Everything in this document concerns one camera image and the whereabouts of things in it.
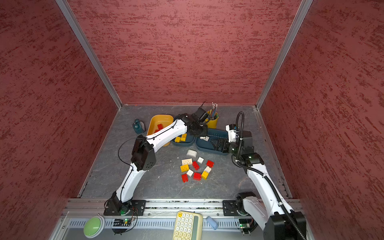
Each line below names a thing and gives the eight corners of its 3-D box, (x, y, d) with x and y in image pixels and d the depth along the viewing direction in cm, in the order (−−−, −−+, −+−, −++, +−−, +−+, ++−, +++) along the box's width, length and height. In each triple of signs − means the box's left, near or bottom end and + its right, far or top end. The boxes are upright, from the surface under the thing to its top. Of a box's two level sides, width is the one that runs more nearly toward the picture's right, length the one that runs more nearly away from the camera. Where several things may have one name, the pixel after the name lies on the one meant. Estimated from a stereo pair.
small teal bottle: (135, 133, 105) (132, 126, 98) (138, 125, 110) (134, 118, 103) (142, 133, 105) (139, 126, 98) (144, 125, 110) (141, 118, 103)
